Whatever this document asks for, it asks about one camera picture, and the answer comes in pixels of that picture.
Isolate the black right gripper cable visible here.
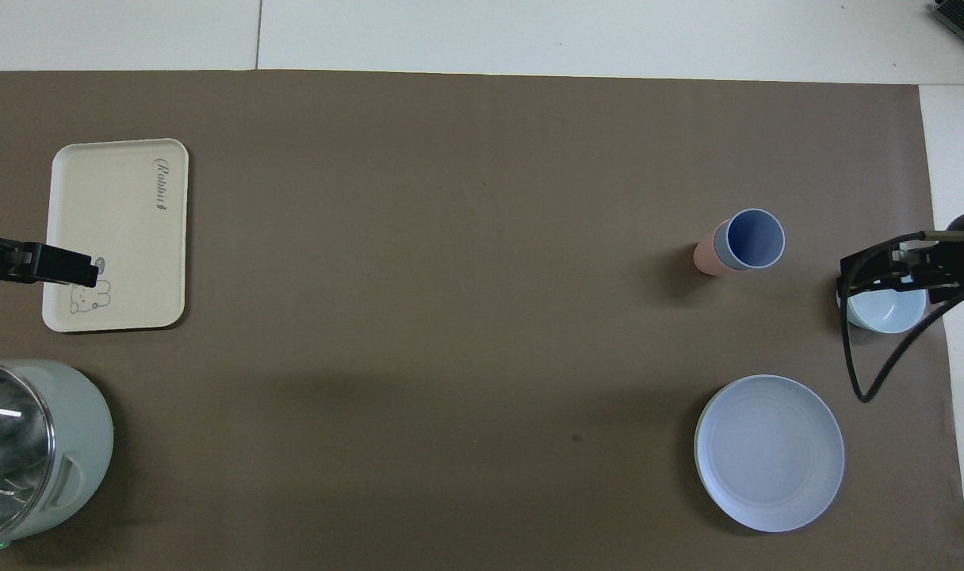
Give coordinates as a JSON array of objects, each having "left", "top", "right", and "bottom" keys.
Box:
[{"left": 839, "top": 233, "right": 964, "bottom": 404}]

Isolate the cream rabbit print tray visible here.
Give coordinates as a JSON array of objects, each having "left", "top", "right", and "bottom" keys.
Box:
[{"left": 42, "top": 139, "right": 189, "bottom": 333}]

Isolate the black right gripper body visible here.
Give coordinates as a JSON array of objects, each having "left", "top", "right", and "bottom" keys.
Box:
[{"left": 923, "top": 231, "right": 964, "bottom": 305}]

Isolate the light blue small bowl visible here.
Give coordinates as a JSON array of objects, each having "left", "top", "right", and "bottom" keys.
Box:
[{"left": 837, "top": 287, "right": 928, "bottom": 333}]

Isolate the blue plastic cup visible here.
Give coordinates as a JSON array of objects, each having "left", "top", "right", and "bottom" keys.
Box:
[{"left": 715, "top": 209, "right": 786, "bottom": 271}]

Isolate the glass pot lid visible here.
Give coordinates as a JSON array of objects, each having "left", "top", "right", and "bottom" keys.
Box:
[{"left": 0, "top": 365, "right": 56, "bottom": 542}]

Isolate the brown paper table mat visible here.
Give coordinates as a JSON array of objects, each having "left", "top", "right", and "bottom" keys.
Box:
[{"left": 0, "top": 70, "right": 964, "bottom": 571}]

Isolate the pink plastic cup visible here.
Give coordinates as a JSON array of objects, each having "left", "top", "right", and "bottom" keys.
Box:
[{"left": 694, "top": 223, "right": 738, "bottom": 277}]

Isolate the mint green electric pot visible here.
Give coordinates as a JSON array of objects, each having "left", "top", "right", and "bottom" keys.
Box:
[{"left": 0, "top": 360, "right": 115, "bottom": 554}]

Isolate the pale blue round plate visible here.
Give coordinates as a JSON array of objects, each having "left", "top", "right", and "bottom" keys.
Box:
[{"left": 694, "top": 375, "right": 845, "bottom": 533}]

